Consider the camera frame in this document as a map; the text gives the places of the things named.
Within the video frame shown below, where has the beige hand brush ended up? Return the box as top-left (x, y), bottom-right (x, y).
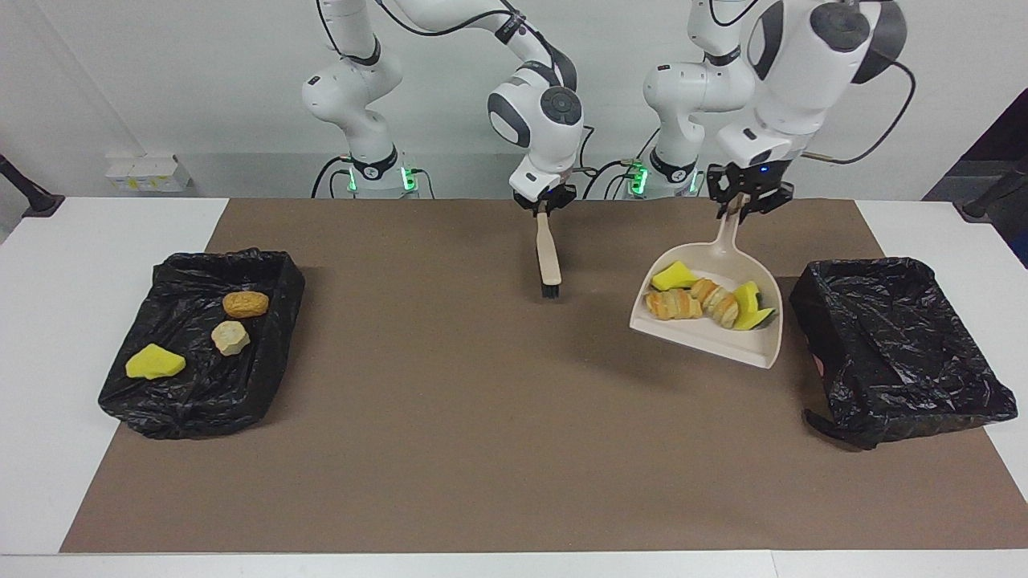
top-left (536, 205), bottom-right (563, 300)

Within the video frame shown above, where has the notched yellow sponge piece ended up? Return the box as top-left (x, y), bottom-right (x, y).
top-left (651, 260), bottom-right (700, 291)

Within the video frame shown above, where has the golden croissant end piece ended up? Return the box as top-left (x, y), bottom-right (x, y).
top-left (692, 278), bottom-right (740, 328)

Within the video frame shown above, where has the small yellow sponge piece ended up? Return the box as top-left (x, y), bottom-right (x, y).
top-left (732, 281), bottom-right (777, 332)

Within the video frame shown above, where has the striped bread roll piece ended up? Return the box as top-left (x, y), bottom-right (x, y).
top-left (646, 289), bottom-right (703, 320)

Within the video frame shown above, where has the beige plastic dustpan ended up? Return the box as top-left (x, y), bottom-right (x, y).
top-left (629, 207), bottom-right (784, 370)

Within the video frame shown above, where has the brown fried nugget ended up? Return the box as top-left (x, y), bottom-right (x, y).
top-left (222, 291), bottom-right (271, 319)

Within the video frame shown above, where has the pale crumbly bread chunk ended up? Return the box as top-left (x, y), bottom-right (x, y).
top-left (211, 320), bottom-right (251, 356)

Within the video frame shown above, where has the yellow green-backed sponge piece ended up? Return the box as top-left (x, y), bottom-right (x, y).
top-left (125, 344), bottom-right (187, 380)

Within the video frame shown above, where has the black bag lined bin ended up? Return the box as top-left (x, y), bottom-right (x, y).
top-left (789, 257), bottom-right (1019, 452)
top-left (98, 247), bottom-right (306, 441)

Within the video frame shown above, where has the black stand leg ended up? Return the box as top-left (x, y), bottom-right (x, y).
top-left (954, 157), bottom-right (1028, 224)
top-left (0, 153), bottom-right (65, 219)

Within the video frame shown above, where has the brown table mat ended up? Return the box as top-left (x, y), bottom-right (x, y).
top-left (60, 198), bottom-right (1028, 554)

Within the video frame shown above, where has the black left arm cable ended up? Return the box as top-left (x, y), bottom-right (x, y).
top-left (802, 58), bottom-right (917, 166)

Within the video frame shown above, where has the white wall socket strip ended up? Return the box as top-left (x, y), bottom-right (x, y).
top-left (106, 154), bottom-right (192, 193)

